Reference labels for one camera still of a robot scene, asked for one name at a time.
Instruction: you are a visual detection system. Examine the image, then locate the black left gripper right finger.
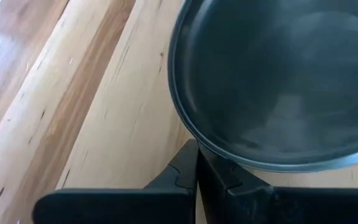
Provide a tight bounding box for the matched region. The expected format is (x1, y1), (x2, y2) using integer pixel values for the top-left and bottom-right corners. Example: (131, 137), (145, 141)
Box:
(197, 138), (358, 224)

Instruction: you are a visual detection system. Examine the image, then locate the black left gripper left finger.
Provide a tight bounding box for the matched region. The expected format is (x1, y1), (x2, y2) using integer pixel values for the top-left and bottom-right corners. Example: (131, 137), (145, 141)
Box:
(32, 138), (200, 224)

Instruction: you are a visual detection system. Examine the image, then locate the blue-labelled tin can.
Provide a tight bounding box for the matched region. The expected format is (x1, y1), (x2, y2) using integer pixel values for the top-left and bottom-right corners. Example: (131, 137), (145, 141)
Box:
(167, 0), (358, 173)

